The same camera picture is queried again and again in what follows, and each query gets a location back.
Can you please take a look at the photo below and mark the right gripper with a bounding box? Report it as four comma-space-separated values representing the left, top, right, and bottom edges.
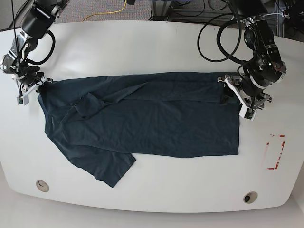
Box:
13, 70, 54, 97

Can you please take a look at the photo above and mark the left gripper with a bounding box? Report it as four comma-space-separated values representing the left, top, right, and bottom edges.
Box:
217, 73, 273, 110

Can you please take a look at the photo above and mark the dark navy t-shirt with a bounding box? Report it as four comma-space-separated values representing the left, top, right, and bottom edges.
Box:
38, 72, 239, 187

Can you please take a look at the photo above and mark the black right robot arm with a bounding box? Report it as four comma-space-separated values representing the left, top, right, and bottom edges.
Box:
0, 0, 69, 99

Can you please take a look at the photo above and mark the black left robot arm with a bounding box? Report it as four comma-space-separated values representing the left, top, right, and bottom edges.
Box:
217, 0, 286, 120

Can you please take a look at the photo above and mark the red tape rectangle marking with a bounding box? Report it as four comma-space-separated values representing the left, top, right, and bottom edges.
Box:
264, 134, 286, 170

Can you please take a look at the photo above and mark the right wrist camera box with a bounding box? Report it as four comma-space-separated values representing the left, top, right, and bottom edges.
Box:
17, 95, 29, 105

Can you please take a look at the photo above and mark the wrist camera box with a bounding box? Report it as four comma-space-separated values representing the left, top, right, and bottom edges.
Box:
239, 106, 257, 121
17, 95, 29, 105

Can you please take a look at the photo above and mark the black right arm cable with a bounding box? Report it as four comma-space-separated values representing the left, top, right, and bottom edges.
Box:
9, 0, 57, 79

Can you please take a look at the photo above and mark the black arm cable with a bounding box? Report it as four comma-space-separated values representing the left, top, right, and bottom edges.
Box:
197, 9, 252, 66
9, 0, 57, 79

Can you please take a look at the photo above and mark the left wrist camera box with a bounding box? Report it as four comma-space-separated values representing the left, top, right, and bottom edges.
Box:
239, 106, 257, 121

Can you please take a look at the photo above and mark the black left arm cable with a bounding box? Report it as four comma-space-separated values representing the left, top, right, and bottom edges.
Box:
197, 9, 252, 66

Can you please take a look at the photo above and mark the yellow cable on floor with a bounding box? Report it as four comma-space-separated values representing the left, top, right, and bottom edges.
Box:
82, 0, 126, 22

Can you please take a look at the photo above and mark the left table cable grommet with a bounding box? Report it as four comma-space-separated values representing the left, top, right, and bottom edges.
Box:
36, 180, 49, 192

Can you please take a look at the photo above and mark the table cable grommet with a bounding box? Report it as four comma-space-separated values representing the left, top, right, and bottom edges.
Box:
36, 180, 49, 192
243, 191, 258, 204

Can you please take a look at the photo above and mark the right table cable grommet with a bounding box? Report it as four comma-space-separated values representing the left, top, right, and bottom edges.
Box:
243, 191, 258, 204

